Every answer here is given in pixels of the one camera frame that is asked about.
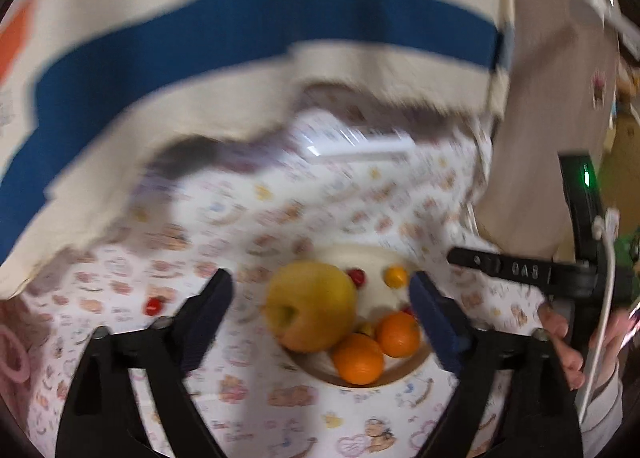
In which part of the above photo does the person's right forearm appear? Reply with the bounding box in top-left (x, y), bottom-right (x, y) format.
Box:
top-left (580, 310), bottom-right (640, 458)

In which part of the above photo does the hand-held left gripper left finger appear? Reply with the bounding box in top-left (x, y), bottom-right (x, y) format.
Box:
top-left (55, 268), bottom-right (234, 458)

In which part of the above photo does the cream blue striped blanket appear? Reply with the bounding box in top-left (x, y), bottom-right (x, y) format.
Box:
top-left (0, 0), bottom-right (517, 299)

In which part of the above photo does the person's right hand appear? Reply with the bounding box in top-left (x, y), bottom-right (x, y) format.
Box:
top-left (536, 304), bottom-right (640, 391)

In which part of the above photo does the white plastic device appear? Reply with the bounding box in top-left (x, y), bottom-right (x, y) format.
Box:
top-left (299, 110), bottom-right (417, 165)

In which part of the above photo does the pink ring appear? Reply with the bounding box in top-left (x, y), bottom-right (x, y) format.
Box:
top-left (0, 325), bottom-right (32, 385)

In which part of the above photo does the small yellow orange kumquat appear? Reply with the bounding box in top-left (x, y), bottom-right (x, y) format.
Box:
top-left (383, 264), bottom-right (408, 289)

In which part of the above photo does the large orange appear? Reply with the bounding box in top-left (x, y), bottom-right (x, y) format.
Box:
top-left (376, 312), bottom-right (422, 359)
top-left (332, 333), bottom-right (385, 386)

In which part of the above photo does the beige plate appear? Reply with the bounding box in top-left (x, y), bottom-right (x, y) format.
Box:
top-left (282, 244), bottom-right (438, 389)

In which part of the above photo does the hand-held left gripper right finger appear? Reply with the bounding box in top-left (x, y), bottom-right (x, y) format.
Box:
top-left (408, 271), bottom-right (585, 458)

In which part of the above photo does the white cable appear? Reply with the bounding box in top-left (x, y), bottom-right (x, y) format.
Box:
top-left (575, 208), bottom-right (622, 426)

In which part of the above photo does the bear print bed sheet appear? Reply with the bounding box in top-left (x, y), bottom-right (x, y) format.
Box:
top-left (0, 82), bottom-right (556, 458)

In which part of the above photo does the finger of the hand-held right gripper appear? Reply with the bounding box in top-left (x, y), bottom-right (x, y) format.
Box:
top-left (446, 247), bottom-right (552, 295)

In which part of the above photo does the yellow red apple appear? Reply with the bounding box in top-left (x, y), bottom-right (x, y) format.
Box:
top-left (265, 260), bottom-right (359, 354)

